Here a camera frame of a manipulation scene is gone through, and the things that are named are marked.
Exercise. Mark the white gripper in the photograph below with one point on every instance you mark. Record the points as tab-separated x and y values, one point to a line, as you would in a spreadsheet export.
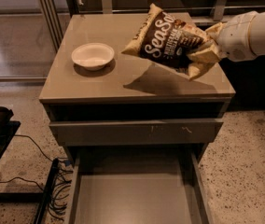
235	37

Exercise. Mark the brown chip bag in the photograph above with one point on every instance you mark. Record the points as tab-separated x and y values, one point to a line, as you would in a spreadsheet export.
165	39

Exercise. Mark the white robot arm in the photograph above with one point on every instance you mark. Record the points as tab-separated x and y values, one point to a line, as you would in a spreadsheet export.
256	35

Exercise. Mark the grey top drawer front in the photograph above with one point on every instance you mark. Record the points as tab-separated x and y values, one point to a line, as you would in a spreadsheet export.
140	132

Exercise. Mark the grey drawer cabinet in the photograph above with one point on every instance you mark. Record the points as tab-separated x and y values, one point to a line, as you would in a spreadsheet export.
127	88

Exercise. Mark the open grey middle drawer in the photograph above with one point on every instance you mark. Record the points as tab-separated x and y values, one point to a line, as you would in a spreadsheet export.
132	185

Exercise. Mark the white paper bowl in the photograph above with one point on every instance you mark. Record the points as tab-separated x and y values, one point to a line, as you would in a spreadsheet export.
93	56

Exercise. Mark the black side table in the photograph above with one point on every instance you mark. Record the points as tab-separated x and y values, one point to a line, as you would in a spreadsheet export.
42	198

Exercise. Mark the metal railing frame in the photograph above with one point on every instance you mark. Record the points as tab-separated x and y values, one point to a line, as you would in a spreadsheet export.
107	0

